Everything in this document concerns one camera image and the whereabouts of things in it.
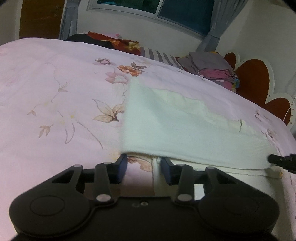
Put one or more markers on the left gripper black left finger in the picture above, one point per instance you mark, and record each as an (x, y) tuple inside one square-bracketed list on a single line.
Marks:
[(106, 174)]

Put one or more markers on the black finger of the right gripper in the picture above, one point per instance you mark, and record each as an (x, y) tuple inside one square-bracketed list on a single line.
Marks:
[(288, 162)]

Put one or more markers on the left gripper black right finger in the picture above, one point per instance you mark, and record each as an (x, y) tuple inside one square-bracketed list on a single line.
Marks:
[(181, 176)]

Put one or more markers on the cream white small garment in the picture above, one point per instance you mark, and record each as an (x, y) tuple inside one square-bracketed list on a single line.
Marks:
[(165, 124)]

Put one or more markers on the pile of folded clothes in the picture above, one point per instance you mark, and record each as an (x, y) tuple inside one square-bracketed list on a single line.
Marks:
[(212, 66)]

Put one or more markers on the pink floral bed sheet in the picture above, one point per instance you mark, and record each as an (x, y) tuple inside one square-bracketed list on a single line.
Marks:
[(62, 104)]

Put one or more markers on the red and white headboard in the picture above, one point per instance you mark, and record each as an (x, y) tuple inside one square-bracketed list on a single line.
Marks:
[(257, 85)]

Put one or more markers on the striped grey white pillow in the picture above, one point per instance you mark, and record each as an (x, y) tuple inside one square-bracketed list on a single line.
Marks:
[(160, 57)]

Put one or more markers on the red orange floral blanket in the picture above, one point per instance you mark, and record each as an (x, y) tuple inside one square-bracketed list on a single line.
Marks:
[(128, 46)]

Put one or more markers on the black cloth item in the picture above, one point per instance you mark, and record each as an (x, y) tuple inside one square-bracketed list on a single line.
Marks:
[(89, 40)]

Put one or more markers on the grey curtain left side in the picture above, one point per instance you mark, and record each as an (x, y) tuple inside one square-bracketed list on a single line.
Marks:
[(69, 19)]

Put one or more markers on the grey curtain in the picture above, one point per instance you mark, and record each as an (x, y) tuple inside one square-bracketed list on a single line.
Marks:
[(228, 19), (69, 19)]

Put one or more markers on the aluminium sliding window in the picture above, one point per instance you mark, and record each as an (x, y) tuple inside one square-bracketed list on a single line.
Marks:
[(194, 16)]

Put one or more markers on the grey curtain right side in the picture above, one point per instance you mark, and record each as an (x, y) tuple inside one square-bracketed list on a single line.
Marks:
[(228, 19)]

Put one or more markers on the brown wooden door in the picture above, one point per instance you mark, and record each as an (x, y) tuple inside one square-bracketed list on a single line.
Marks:
[(41, 18)]

